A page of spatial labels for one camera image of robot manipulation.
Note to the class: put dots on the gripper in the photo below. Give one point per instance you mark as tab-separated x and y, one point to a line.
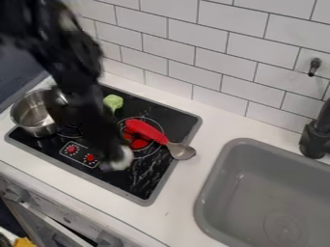
88	112

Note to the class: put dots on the white toy egg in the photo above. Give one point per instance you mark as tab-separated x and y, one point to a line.
124	160

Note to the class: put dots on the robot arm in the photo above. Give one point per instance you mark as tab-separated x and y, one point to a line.
56	41

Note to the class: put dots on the green toy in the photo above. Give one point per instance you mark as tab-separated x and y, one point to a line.
113	102

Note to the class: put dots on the silver pot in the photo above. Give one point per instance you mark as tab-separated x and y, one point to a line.
30	112

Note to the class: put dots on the toy stove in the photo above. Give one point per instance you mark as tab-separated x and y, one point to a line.
172	128

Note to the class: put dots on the toy sink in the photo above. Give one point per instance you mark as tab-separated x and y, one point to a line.
266	199

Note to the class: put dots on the tap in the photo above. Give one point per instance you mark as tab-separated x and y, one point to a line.
316	135

